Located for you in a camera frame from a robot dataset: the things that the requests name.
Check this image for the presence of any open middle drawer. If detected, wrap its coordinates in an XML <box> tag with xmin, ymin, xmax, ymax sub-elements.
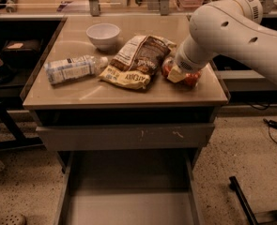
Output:
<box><xmin>54</xmin><ymin>149</ymin><xmax>205</xmax><ymax>225</ymax></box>

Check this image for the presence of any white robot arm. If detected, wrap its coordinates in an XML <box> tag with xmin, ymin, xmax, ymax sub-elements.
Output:
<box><xmin>175</xmin><ymin>0</ymin><xmax>277</xmax><ymax>85</ymax></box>

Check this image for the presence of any white perforated shoe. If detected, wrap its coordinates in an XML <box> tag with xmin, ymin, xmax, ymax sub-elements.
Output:
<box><xmin>0</xmin><ymin>214</ymin><xmax>26</xmax><ymax>225</ymax></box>

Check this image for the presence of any closed top drawer front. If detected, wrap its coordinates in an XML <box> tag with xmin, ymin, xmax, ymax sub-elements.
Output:
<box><xmin>37</xmin><ymin>123</ymin><xmax>215</xmax><ymax>151</ymax></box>

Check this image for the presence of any clear plastic water bottle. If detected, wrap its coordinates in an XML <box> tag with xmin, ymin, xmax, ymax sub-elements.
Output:
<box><xmin>43</xmin><ymin>55</ymin><xmax>108</xmax><ymax>85</ymax></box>

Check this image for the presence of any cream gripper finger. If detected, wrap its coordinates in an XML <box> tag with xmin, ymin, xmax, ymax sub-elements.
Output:
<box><xmin>167</xmin><ymin>66</ymin><xmax>186</xmax><ymax>83</ymax></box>

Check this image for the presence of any white ceramic bowl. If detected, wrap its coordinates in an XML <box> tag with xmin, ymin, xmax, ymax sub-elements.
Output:
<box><xmin>86</xmin><ymin>23</ymin><xmax>120</xmax><ymax>51</ymax></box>

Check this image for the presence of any brown yellow chip bag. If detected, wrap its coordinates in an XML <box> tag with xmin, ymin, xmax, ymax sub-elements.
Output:
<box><xmin>99</xmin><ymin>35</ymin><xmax>177</xmax><ymax>90</ymax></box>

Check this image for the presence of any black table leg frame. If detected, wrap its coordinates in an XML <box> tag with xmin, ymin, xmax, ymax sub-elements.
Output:
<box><xmin>0</xmin><ymin>101</ymin><xmax>42</xmax><ymax>151</ymax></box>

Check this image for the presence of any red coke can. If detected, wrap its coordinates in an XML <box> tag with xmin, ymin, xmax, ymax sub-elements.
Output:
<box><xmin>162</xmin><ymin>57</ymin><xmax>202</xmax><ymax>88</ymax></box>

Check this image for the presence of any black box with label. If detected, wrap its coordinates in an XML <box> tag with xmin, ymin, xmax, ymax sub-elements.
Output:
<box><xmin>1</xmin><ymin>39</ymin><xmax>42</xmax><ymax>68</ymax></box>

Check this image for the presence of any black power adapter with cable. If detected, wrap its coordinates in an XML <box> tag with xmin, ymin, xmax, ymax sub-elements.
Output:
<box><xmin>263</xmin><ymin>118</ymin><xmax>277</xmax><ymax>145</ymax></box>

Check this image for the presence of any black metal floor bar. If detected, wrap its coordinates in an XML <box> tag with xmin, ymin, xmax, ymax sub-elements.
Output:
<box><xmin>228</xmin><ymin>175</ymin><xmax>277</xmax><ymax>225</ymax></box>

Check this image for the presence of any grey drawer cabinet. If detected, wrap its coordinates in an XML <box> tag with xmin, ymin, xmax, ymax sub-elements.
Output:
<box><xmin>20</xmin><ymin>14</ymin><xmax>231</xmax><ymax>174</ymax></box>

